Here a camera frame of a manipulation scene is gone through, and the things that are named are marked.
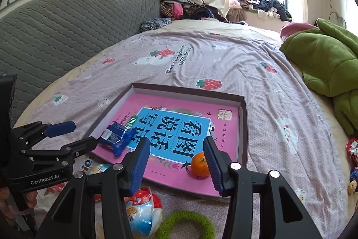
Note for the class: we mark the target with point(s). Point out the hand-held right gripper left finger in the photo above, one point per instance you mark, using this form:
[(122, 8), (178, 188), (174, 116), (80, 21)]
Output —
[(138, 169)]

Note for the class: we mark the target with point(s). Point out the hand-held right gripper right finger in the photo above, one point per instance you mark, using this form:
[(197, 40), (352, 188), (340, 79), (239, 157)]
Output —
[(214, 169)]

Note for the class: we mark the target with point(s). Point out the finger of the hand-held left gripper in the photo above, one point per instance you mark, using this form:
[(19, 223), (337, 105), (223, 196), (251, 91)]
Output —
[(81, 147), (60, 128)]

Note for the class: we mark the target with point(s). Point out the orange mandarin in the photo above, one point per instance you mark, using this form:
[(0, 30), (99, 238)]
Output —
[(199, 166)]

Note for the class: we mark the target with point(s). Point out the blue snack packet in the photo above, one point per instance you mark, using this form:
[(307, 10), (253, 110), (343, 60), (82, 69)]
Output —
[(117, 139)]

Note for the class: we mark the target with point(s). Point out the white red snack bag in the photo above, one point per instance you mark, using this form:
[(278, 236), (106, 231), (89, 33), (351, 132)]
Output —
[(142, 216)]

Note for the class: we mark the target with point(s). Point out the shallow cardboard box pink bottom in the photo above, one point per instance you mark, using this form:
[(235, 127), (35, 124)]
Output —
[(167, 104)]

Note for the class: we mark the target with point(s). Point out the person's left hand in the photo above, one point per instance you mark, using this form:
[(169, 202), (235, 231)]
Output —
[(7, 205)]

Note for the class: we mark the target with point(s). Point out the grey quilted headboard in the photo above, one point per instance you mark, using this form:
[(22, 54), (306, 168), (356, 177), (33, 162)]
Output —
[(56, 31)]

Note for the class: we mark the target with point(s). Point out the strawberry printed bed sheet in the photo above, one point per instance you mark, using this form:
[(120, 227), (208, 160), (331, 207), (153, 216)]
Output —
[(223, 59)]

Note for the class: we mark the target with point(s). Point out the shiny red wrapped snack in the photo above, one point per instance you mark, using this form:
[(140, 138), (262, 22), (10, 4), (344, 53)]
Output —
[(353, 149)]

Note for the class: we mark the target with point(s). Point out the dark patterned cloth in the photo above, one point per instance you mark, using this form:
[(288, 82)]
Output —
[(155, 24)]

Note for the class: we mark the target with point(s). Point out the small blue wrapped snack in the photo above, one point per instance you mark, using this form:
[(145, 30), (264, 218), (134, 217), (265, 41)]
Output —
[(354, 173)]

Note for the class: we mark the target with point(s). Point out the green fleece blanket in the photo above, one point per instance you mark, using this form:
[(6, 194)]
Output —
[(321, 59)]

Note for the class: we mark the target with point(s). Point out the pink pillow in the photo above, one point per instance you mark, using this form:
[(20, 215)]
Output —
[(293, 30)]

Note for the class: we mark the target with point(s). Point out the pile of clothes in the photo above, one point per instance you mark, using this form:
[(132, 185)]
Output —
[(181, 3)]

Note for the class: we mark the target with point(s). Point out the clothes on windowsill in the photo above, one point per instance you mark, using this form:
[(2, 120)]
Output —
[(260, 2)]

